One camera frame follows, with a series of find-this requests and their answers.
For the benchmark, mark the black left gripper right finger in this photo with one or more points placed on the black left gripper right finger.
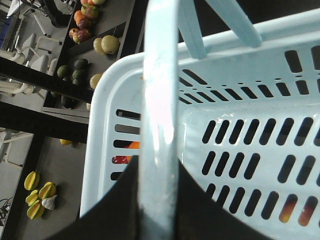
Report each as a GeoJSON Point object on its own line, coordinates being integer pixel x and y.
{"type": "Point", "coordinates": [198, 217]}

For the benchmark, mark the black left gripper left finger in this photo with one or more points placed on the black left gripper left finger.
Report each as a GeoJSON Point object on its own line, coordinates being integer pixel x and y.
{"type": "Point", "coordinates": [114, 217]}

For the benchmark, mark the light blue plastic basket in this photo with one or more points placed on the light blue plastic basket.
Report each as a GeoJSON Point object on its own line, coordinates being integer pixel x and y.
{"type": "Point", "coordinates": [240, 109]}

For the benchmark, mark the red bell pepper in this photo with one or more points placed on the red bell pepper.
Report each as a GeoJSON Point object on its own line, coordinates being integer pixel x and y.
{"type": "Point", "coordinates": [119, 159]}

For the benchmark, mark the white garlic bulb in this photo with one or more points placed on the white garlic bulb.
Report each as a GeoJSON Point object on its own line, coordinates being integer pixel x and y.
{"type": "Point", "coordinates": [49, 203]}

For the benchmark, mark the yellow starfruit right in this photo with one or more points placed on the yellow starfruit right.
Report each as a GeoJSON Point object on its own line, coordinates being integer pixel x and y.
{"type": "Point", "coordinates": [47, 191]}

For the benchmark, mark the yellow starfruit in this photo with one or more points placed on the yellow starfruit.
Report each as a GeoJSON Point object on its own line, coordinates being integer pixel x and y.
{"type": "Point", "coordinates": [47, 191]}
{"type": "Point", "coordinates": [36, 210]}
{"type": "Point", "coordinates": [32, 180]}

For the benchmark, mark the orange right of group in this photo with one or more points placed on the orange right of group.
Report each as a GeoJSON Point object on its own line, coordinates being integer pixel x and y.
{"type": "Point", "coordinates": [134, 145]}

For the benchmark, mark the yellow starfruit left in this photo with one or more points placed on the yellow starfruit left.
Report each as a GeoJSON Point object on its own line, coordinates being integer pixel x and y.
{"type": "Point", "coordinates": [36, 210]}

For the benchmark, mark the yellow starfruit back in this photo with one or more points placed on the yellow starfruit back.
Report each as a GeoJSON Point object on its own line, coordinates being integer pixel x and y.
{"type": "Point", "coordinates": [32, 180]}

